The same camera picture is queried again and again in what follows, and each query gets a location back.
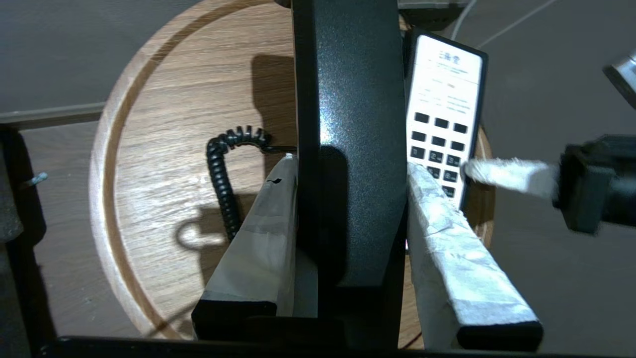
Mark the black telephone handset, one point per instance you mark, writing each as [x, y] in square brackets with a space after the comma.
[348, 99]

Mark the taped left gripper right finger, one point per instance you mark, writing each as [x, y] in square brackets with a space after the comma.
[457, 273]

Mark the black and white desk telephone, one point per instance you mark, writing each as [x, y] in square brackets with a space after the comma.
[447, 84]

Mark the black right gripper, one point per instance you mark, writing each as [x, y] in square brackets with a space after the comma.
[601, 184]

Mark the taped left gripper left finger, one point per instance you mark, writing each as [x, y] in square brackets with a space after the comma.
[253, 268]

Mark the round wooden side table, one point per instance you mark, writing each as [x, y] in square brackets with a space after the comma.
[164, 99]

